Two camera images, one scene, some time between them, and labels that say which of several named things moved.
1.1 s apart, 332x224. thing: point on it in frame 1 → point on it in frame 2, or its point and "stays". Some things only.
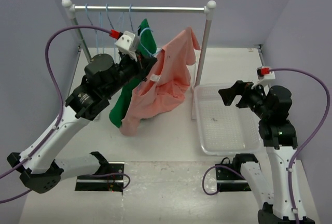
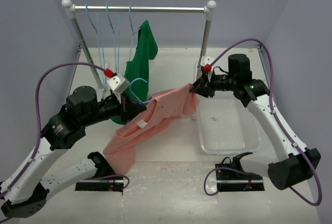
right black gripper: x=239 y=87 → x=204 y=86
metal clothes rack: x=207 y=10 stays
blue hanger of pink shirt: x=140 y=32 → x=135 y=95
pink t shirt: x=170 y=79 → x=162 y=108
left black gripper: x=143 y=65 → x=128 y=109
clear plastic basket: x=225 y=129 stays
